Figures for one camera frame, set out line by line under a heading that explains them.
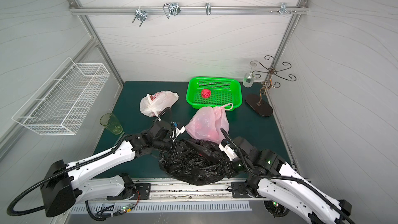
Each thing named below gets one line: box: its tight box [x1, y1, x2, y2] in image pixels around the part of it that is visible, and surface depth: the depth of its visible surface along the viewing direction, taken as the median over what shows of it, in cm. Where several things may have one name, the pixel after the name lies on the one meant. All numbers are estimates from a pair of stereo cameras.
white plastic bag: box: [139, 90, 179, 121], surface depth 97 cm
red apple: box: [201, 88, 211, 99], surface depth 110 cm
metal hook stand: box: [245, 54, 297, 117], surface depth 88 cm
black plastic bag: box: [159, 139, 228, 186], surface depth 75 cm
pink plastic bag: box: [185, 103, 234, 144], surface depth 88 cm
